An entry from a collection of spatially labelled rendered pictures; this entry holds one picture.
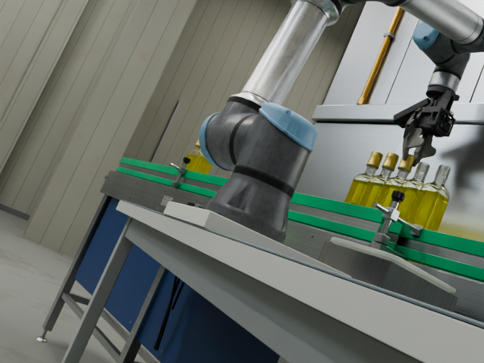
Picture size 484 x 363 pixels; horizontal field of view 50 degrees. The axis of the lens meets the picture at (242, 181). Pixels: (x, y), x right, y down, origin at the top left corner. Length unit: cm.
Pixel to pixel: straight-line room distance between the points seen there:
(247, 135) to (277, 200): 13
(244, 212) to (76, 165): 537
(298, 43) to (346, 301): 76
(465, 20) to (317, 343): 95
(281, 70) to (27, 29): 763
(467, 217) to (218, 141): 73
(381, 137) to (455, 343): 149
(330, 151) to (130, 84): 460
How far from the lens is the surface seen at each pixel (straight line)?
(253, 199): 87
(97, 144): 620
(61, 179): 616
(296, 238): 139
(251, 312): 66
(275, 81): 107
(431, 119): 146
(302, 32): 112
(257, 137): 91
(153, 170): 234
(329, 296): 45
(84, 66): 850
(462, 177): 151
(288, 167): 89
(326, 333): 52
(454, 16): 129
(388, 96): 188
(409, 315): 37
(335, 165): 188
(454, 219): 147
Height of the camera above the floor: 73
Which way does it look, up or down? 8 degrees up
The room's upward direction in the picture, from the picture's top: 24 degrees clockwise
